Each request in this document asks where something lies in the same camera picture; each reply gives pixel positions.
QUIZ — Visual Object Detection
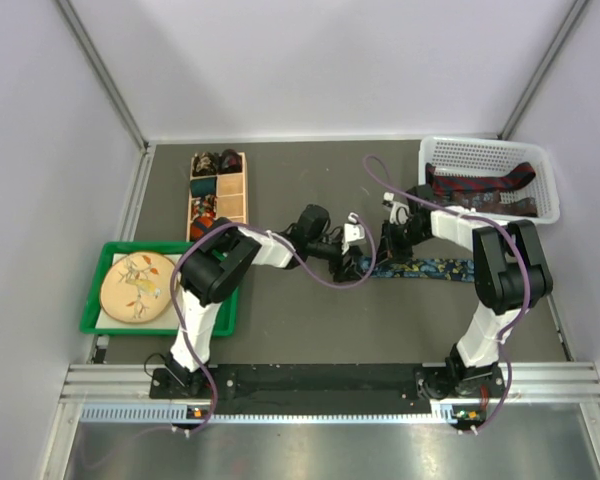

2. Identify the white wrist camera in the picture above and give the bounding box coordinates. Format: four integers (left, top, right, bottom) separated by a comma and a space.
382, 192, 410, 225
341, 212, 366, 255

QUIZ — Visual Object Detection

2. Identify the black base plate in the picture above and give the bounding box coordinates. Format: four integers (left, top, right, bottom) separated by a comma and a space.
150, 361, 504, 401

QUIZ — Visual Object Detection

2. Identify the grey slotted cable duct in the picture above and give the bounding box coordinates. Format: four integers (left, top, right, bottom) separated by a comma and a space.
79, 402, 459, 425

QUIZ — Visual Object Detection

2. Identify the dark green rolled tie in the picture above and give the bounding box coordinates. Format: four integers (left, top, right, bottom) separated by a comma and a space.
190, 177, 217, 198

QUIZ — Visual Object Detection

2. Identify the purple cable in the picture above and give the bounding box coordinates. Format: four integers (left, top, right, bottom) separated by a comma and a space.
170, 214, 379, 439
362, 154, 534, 434

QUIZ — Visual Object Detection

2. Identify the beige patterned rolled tie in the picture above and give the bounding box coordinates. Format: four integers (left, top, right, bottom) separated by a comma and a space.
191, 152, 219, 177

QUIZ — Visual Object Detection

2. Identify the white plastic basket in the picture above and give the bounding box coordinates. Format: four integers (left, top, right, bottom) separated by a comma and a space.
418, 136, 560, 224

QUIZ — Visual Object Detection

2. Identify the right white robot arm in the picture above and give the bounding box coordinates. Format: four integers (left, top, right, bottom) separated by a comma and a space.
382, 185, 553, 399

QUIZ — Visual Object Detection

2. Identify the brown patterned tie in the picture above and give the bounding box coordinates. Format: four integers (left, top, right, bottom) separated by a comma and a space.
450, 191, 538, 218

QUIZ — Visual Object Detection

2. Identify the blue floral tie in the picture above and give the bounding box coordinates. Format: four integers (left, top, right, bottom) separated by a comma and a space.
353, 257, 475, 283

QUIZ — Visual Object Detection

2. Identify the multicolour patterned rolled tie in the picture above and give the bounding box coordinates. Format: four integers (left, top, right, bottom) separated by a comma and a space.
191, 194, 217, 218

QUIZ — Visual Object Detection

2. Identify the red striped tie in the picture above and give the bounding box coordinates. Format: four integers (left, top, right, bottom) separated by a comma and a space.
425, 162, 536, 197

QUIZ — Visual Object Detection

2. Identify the wooden compartment box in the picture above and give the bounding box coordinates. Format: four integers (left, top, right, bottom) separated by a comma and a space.
186, 150, 249, 241

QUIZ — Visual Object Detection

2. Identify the orange blue rolled tie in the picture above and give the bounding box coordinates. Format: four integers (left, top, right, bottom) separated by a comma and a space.
189, 216, 215, 242

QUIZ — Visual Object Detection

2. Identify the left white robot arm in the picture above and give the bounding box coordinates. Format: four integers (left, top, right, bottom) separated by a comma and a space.
156, 204, 372, 397

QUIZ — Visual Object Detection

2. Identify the round wooden embroidered plate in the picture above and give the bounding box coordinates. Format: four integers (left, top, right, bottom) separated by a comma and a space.
99, 251, 175, 326

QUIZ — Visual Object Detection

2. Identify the green plastic tray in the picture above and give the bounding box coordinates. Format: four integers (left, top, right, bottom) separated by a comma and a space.
78, 240, 240, 339

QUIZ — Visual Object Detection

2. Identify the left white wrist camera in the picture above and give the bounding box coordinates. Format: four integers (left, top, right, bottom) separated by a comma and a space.
341, 212, 366, 255

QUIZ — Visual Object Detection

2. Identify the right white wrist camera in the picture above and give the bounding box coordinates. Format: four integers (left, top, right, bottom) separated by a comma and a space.
382, 192, 410, 225

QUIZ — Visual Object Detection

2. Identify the dark red rolled tie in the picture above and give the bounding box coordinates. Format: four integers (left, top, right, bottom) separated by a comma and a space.
218, 149, 243, 174

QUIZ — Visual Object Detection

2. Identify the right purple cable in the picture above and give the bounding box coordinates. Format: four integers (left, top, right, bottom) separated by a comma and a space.
362, 154, 534, 434

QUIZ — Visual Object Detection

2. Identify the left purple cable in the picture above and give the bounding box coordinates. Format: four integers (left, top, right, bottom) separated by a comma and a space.
170, 214, 379, 439

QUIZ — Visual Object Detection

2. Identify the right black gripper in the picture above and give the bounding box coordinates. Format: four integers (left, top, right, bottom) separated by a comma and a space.
375, 219, 432, 269

